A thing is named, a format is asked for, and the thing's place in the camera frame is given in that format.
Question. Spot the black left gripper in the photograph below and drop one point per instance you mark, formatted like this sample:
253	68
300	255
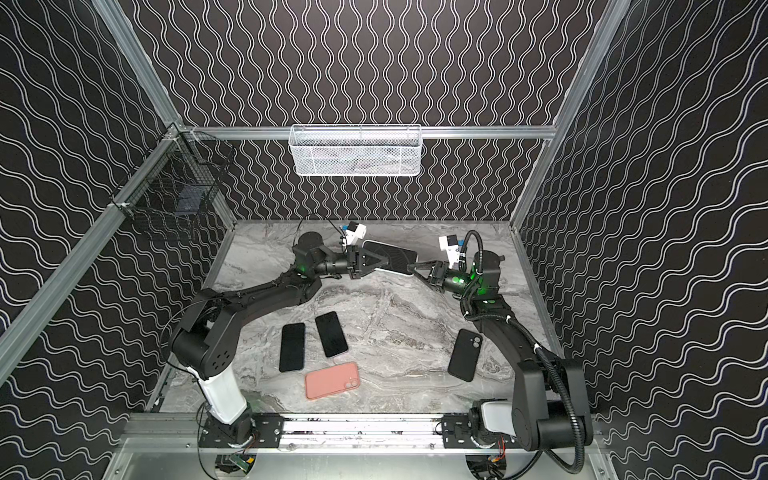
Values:
353	263

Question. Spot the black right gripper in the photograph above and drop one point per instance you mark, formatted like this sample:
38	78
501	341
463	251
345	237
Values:
438	278

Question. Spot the white smartphone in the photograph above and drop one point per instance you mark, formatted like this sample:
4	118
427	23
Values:
393	257

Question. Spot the black phone purple edge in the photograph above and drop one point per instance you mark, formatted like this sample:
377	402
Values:
331	334

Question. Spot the pink phone case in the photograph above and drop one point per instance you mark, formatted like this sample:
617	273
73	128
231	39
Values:
332	380

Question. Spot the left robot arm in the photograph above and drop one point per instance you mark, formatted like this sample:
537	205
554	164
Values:
206	339

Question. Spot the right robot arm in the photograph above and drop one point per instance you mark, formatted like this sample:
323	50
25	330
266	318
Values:
549	410

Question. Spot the black phone case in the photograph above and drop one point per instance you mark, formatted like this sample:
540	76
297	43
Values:
465	355

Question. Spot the black phone blue edge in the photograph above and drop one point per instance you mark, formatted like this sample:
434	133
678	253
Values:
292	347

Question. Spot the aluminium back crossbar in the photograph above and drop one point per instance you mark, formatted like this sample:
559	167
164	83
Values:
398	132

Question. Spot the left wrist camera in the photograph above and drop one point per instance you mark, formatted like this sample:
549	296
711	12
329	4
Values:
354	232

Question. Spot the white wire mesh basket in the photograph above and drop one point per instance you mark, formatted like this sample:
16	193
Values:
356	157

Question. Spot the black wire mesh basket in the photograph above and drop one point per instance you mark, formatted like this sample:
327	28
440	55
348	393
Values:
176	199

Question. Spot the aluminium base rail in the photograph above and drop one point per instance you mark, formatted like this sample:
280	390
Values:
314	433

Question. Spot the aluminium corner post right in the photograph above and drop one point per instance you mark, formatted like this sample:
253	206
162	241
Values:
610	21

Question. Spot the aluminium corner post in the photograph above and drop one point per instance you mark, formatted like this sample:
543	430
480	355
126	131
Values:
610	21
126	39

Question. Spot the aluminium corner post left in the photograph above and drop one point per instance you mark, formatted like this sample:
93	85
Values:
126	39

